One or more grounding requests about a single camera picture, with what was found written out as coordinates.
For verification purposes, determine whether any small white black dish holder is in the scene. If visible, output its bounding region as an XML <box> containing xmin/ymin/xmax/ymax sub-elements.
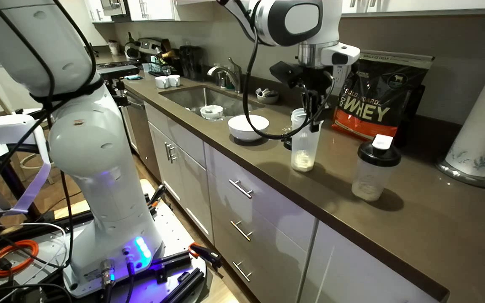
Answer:
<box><xmin>255</xmin><ymin>85</ymin><xmax>282</xmax><ymax>105</ymax></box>

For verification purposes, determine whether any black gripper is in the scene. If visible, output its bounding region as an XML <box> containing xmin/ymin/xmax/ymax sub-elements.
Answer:
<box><xmin>300</xmin><ymin>65</ymin><xmax>335</xmax><ymax>132</ymax></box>

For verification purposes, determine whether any white chair frame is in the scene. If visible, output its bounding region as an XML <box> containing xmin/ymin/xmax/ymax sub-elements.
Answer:
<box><xmin>0</xmin><ymin>114</ymin><xmax>52</xmax><ymax>215</ymax></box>

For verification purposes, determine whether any metal cabinet door handle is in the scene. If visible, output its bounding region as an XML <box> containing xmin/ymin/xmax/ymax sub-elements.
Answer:
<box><xmin>164</xmin><ymin>139</ymin><xmax>180</xmax><ymax>164</ymax></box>

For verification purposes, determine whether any black clamp orange handle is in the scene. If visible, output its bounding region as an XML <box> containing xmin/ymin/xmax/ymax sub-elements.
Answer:
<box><xmin>189</xmin><ymin>240</ymin><xmax>224</xmax><ymax>269</ymax></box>

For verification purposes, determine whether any white upper cabinet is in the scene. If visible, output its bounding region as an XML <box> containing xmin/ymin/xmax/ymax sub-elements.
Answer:
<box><xmin>340</xmin><ymin>0</ymin><xmax>485</xmax><ymax>16</ymax></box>

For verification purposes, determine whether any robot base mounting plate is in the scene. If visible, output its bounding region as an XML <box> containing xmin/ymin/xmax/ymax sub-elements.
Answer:
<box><xmin>63</xmin><ymin>200</ymin><xmax>223</xmax><ymax>303</ymax></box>

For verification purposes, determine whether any shaker bottle with black lid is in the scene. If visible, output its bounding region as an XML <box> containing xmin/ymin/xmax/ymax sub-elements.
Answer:
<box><xmin>351</xmin><ymin>132</ymin><xmax>403</xmax><ymax>203</ymax></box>

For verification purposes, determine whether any metal paper towel holder base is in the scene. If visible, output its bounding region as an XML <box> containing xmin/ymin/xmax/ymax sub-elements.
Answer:
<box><xmin>436</xmin><ymin>156</ymin><xmax>485</xmax><ymax>190</ymax></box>

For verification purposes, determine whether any white bowl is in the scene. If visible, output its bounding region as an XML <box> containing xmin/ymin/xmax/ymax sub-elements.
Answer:
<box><xmin>228</xmin><ymin>112</ymin><xmax>271</xmax><ymax>142</ymax></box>

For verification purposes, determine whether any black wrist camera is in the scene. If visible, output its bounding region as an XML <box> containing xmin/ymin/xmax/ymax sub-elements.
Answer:
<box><xmin>268</xmin><ymin>58</ymin><xmax>307</xmax><ymax>87</ymax></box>

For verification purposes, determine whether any small white cup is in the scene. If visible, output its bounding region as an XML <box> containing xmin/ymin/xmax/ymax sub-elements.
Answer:
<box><xmin>199</xmin><ymin>102</ymin><xmax>226</xmax><ymax>122</ymax></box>

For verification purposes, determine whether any translucent plastic cup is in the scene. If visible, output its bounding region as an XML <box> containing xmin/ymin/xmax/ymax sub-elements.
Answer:
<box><xmin>290</xmin><ymin>107</ymin><xmax>324</xmax><ymax>173</ymax></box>

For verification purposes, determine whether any white paper towel roll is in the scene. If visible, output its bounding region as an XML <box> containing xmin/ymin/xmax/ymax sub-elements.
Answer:
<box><xmin>443</xmin><ymin>70</ymin><xmax>485</xmax><ymax>181</ymax></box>

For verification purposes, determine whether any metal drawer handle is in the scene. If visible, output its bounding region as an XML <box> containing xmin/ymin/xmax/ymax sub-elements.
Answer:
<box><xmin>231</xmin><ymin>259</ymin><xmax>255</xmax><ymax>284</ymax></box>
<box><xmin>229</xmin><ymin>218</ymin><xmax>255</xmax><ymax>242</ymax></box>
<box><xmin>228</xmin><ymin>176</ymin><xmax>256</xmax><ymax>200</ymax></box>

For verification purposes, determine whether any black whey protein bag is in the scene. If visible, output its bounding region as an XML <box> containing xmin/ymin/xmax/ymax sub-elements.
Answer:
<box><xmin>332</xmin><ymin>47</ymin><xmax>436</xmax><ymax>142</ymax></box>

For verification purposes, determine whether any chrome faucet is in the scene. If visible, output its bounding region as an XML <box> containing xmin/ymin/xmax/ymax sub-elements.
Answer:
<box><xmin>206</xmin><ymin>62</ymin><xmax>239</xmax><ymax>92</ymax></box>

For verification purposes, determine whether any steel kitchen sink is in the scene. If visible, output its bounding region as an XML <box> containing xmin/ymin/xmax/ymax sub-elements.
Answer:
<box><xmin>160</xmin><ymin>84</ymin><xmax>258</xmax><ymax>119</ymax></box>

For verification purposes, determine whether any orange cable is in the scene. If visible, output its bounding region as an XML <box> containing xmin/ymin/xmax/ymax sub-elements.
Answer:
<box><xmin>0</xmin><ymin>237</ymin><xmax>41</xmax><ymax>281</ymax></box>

